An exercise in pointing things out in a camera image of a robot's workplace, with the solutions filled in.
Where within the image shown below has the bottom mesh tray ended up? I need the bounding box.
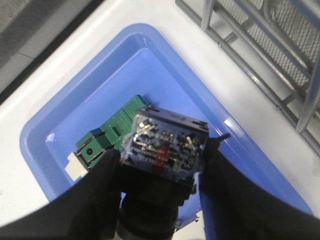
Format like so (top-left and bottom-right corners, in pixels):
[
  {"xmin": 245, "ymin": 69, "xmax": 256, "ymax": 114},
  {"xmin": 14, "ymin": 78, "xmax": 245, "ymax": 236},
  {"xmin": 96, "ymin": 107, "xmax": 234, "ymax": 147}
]
[{"xmin": 212, "ymin": 0, "xmax": 320, "ymax": 87}]

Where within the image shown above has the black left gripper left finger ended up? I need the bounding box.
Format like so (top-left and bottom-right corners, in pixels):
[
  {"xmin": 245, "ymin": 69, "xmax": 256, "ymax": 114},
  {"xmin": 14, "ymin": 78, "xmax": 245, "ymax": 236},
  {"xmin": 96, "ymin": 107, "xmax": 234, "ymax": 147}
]
[{"xmin": 0, "ymin": 149, "xmax": 121, "ymax": 240}]

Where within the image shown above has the grey stone counter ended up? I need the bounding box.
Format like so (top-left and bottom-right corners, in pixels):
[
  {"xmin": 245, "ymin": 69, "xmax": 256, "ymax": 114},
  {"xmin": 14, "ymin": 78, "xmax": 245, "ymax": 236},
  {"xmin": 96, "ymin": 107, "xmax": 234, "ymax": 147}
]
[{"xmin": 0, "ymin": 0, "xmax": 101, "ymax": 91}]

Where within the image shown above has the green terminal block module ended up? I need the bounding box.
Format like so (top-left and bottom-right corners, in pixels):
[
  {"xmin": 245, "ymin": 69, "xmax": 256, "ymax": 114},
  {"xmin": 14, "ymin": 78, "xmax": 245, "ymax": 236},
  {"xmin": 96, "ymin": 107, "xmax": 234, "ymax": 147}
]
[{"xmin": 65, "ymin": 95, "xmax": 148, "ymax": 181}]

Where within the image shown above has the grey metal rack frame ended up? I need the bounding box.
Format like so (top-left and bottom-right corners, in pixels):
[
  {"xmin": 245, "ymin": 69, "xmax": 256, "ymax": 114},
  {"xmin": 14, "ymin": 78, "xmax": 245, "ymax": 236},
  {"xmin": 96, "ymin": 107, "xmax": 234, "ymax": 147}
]
[{"xmin": 176, "ymin": 0, "xmax": 320, "ymax": 153}]

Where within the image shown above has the red emergency stop button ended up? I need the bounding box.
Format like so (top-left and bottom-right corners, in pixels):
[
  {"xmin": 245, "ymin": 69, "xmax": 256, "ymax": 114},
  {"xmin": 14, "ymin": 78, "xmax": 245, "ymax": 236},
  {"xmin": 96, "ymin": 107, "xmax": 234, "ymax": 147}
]
[{"xmin": 116, "ymin": 105, "xmax": 209, "ymax": 240}]

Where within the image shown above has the blue plastic tray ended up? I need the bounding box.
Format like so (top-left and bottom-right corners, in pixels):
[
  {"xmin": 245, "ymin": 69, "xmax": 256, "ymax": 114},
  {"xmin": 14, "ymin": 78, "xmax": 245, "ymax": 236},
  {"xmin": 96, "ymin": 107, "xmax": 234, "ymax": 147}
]
[{"xmin": 20, "ymin": 23, "xmax": 312, "ymax": 213}]

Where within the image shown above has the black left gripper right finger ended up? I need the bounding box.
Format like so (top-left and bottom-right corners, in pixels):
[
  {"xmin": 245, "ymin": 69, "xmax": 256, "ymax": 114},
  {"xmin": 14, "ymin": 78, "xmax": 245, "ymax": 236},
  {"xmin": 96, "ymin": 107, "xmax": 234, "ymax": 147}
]
[{"xmin": 199, "ymin": 133, "xmax": 320, "ymax": 240}]

